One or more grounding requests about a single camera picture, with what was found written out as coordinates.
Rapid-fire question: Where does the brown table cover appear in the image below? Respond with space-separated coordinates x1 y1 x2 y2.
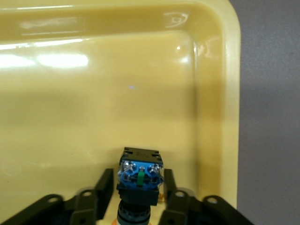
231 0 300 225

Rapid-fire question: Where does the yellow plastic tray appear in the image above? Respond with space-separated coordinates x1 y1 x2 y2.
0 0 242 225

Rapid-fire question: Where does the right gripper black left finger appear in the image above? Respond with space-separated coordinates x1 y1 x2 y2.
0 168 114 225

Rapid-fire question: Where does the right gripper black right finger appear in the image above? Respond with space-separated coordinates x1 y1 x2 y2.
159 168 256 225

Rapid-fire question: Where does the yellow push button switch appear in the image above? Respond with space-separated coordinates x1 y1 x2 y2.
112 147 166 225

